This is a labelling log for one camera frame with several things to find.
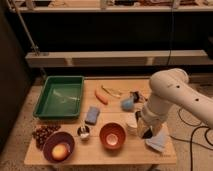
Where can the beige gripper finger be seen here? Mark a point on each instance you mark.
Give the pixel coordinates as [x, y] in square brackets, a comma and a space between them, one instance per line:
[142, 127]

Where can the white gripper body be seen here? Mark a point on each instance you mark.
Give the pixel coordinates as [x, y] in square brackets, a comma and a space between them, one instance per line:
[153, 121]

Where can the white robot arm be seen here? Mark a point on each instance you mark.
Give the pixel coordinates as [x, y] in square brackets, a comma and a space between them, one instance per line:
[170, 87]

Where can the small metal cup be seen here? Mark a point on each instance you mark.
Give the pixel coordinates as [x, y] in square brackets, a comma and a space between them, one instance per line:
[83, 132]

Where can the light blue cloth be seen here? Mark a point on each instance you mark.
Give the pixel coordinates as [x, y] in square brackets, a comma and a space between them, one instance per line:
[158, 142]

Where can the orange bowl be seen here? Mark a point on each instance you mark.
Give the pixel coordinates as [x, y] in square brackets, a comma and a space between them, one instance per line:
[112, 136]

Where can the wooden table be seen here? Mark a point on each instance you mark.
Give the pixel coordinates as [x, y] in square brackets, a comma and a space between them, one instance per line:
[134, 151]

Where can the yellow-green peeler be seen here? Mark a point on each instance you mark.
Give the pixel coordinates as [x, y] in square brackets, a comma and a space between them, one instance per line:
[112, 92]

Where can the orange carrot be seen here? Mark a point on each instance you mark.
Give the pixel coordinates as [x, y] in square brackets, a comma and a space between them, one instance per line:
[101, 98]

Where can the blue sponge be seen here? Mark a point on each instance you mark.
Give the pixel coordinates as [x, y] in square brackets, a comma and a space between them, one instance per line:
[92, 115]

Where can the lower white shelf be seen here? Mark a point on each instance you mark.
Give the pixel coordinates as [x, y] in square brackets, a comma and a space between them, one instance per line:
[118, 58]

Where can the white shelf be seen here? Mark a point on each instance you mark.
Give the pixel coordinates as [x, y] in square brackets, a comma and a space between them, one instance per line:
[110, 5]
[118, 58]

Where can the purple bowl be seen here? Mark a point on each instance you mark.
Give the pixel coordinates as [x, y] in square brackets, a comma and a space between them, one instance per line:
[59, 138]

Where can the green plastic tray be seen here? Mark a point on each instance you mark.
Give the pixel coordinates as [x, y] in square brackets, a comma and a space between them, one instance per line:
[60, 98]

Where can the yellow round fruit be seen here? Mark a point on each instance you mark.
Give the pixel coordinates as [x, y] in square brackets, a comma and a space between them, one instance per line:
[59, 152]

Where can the bunch of dark grapes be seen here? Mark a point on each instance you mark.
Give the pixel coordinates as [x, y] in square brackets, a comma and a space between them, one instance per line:
[42, 133]

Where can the upper white shelf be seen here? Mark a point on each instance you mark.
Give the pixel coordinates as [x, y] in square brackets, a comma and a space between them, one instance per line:
[110, 5]

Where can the black handled knife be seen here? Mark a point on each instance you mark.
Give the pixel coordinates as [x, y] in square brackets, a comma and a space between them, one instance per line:
[140, 98]

